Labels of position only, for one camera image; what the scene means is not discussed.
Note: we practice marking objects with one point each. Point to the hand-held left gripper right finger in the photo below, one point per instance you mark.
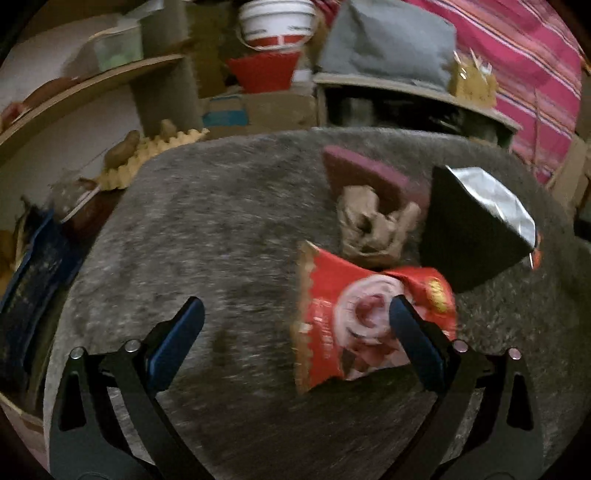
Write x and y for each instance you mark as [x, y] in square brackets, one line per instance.
[418, 344]

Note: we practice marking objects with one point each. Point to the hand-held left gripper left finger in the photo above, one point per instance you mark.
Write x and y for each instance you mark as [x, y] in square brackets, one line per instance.
[178, 339]

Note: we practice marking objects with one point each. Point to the red snack packet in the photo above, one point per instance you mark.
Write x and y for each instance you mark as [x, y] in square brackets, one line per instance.
[337, 318]

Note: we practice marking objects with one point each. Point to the black foil packet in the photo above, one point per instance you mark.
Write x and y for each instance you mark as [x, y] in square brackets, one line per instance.
[466, 235]

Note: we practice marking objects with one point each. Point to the brown paper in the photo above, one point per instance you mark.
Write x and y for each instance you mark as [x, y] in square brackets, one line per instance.
[374, 226]

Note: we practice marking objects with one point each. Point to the maroon packet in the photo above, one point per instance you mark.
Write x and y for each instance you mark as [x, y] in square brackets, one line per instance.
[364, 170]

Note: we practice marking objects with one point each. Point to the dark blue plastic crate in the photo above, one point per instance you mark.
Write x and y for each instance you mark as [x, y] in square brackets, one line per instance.
[32, 286]

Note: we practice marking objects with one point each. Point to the egg tray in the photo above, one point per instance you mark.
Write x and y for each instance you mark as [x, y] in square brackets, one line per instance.
[157, 150]

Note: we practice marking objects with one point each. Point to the small potato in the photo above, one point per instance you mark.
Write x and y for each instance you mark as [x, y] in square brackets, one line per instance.
[168, 128]

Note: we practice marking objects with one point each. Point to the blue cardboard box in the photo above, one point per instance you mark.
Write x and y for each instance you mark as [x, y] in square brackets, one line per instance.
[225, 111]

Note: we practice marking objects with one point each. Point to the low wooden cabinet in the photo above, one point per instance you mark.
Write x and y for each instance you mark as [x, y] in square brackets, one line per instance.
[415, 108]

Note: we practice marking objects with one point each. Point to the brown cardboard box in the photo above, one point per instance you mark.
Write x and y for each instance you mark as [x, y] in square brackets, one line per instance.
[281, 110]

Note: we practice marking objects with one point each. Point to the wooden utensil holder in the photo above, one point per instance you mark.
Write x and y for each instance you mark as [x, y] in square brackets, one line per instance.
[473, 85]

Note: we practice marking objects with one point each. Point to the wooden shelf unit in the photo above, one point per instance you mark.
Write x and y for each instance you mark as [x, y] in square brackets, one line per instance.
[92, 87]

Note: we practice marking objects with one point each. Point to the red plastic basket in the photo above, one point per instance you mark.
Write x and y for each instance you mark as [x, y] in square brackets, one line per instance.
[263, 71]

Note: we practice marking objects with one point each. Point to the translucent plastic container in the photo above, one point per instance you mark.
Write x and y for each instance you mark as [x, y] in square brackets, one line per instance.
[113, 46]

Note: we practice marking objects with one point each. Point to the red striped cloth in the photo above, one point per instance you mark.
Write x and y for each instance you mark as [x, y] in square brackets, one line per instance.
[517, 60]

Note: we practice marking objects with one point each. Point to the grey cushion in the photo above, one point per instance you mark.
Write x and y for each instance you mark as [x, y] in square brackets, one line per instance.
[388, 41]

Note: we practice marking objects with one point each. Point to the white plastic bucket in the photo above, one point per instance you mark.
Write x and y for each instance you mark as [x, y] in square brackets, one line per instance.
[277, 23]

